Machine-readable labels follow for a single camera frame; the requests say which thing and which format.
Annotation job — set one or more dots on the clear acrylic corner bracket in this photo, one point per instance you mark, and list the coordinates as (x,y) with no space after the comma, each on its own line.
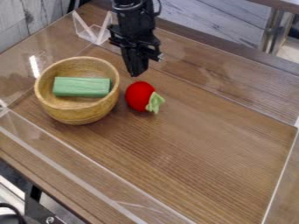
(96,34)

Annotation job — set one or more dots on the green rectangular block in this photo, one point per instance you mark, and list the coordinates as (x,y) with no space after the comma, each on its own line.
(81,87)

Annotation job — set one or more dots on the black table frame bracket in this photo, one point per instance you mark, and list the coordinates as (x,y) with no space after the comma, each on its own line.
(34,210)

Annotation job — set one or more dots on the red strawberry toy green leaves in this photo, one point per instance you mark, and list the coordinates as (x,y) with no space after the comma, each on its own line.
(141,97)

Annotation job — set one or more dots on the clear acrylic front barrier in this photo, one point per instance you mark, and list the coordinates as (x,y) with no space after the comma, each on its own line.
(96,194)

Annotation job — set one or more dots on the wooden bowl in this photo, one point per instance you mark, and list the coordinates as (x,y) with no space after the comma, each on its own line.
(77,110)

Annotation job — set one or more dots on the metal table leg background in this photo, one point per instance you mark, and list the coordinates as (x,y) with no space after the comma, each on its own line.
(276,30)

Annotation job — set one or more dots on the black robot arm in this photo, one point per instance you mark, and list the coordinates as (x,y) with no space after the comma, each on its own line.
(136,4)

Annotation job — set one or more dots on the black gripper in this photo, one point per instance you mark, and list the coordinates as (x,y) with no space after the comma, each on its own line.
(132,34)

